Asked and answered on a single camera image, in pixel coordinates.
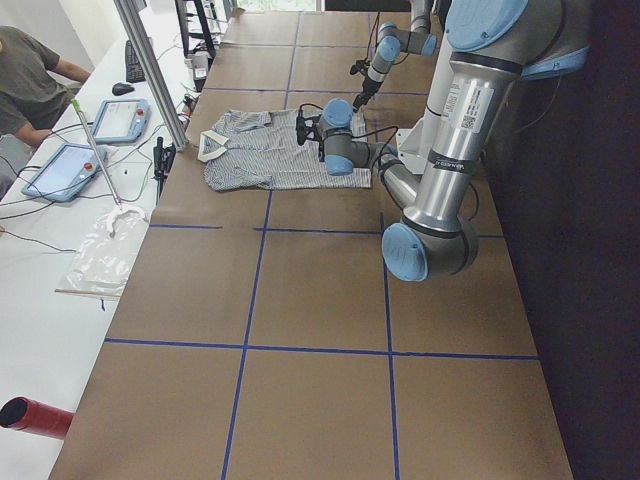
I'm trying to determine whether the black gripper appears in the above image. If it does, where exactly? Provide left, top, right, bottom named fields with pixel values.
left=353, top=76, right=382, bottom=110

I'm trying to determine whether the blue white striped polo shirt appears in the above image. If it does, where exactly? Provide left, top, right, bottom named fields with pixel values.
left=198, top=109, right=371, bottom=191

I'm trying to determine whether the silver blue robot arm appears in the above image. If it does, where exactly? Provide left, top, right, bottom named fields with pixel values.
left=350, top=1, right=438, bottom=111
left=296, top=0, right=592, bottom=282

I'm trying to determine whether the black tool on table edge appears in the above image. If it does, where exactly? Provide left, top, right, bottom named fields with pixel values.
left=153, top=136, right=176, bottom=202

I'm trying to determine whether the black keyboard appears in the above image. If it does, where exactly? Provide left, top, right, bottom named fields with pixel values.
left=124, top=40, right=145, bottom=83

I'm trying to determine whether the far blue teach pendant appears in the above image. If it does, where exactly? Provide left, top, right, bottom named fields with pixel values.
left=92, top=99, right=150, bottom=145

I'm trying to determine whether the blue teach pendant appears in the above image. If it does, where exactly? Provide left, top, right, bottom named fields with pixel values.
left=92, top=99, right=150, bottom=145
left=21, top=143, right=100, bottom=202

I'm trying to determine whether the black computer mouse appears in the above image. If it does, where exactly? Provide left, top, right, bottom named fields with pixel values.
left=111, top=82, right=135, bottom=96

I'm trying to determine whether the reacher grabber stick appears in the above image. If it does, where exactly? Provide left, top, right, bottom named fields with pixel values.
left=71, top=99, right=146, bottom=237

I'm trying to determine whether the clear plastic bag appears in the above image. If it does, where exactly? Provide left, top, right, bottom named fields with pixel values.
left=56, top=215, right=148, bottom=298

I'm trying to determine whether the near blue teach pendant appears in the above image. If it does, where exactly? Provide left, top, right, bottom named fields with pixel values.
left=21, top=143, right=100, bottom=202

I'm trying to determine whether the person in green shirt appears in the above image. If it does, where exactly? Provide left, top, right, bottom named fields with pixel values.
left=1, top=26, right=90, bottom=148

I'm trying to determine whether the red cylinder tube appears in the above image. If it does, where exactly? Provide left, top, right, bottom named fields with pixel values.
left=1, top=397, right=74, bottom=440

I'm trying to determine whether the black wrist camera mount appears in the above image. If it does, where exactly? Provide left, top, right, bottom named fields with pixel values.
left=349, top=59, right=370, bottom=77
left=295, top=102, right=323, bottom=146

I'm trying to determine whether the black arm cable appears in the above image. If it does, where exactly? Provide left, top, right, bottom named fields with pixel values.
left=298, top=102, right=401, bottom=146

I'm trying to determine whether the white pillar mount base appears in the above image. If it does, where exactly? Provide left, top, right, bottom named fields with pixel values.
left=396, top=124, right=432, bottom=175

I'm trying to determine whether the aluminium frame post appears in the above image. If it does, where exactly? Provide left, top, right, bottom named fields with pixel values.
left=114, top=0, right=187, bottom=152

